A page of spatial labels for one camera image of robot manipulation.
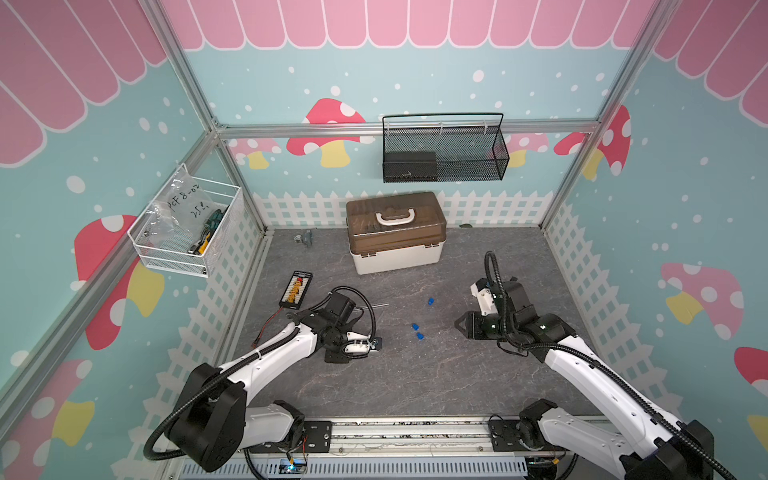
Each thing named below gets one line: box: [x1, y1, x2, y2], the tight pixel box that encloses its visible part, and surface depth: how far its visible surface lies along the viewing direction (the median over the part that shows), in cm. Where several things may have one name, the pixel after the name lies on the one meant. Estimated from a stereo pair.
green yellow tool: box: [187, 208, 224, 255], surface depth 75 cm
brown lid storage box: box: [346, 192, 447, 275], surface depth 98 cm
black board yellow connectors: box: [278, 270, 313, 310], surface depth 102 cm
